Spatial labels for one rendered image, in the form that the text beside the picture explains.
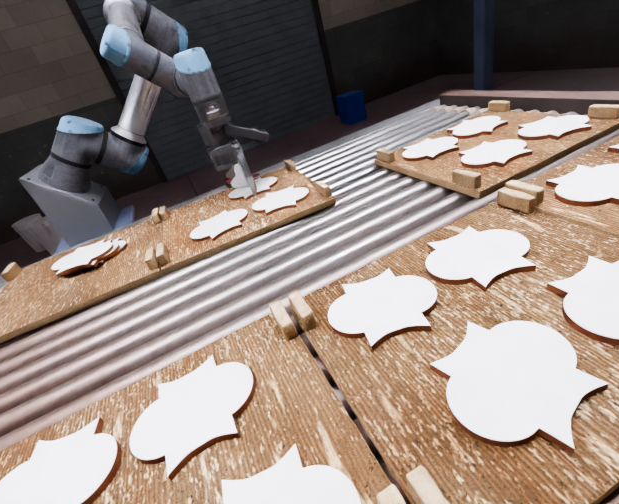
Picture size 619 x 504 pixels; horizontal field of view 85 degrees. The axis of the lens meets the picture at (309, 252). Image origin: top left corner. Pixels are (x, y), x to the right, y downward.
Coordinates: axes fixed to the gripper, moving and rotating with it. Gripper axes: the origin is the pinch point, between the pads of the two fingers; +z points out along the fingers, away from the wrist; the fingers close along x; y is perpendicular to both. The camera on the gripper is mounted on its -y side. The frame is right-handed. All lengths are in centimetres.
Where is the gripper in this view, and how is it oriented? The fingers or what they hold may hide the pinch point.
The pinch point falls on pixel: (252, 187)
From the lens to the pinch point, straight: 98.8
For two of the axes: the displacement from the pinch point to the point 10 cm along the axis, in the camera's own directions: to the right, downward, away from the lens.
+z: 2.8, 8.0, 5.3
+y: -9.0, 4.1, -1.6
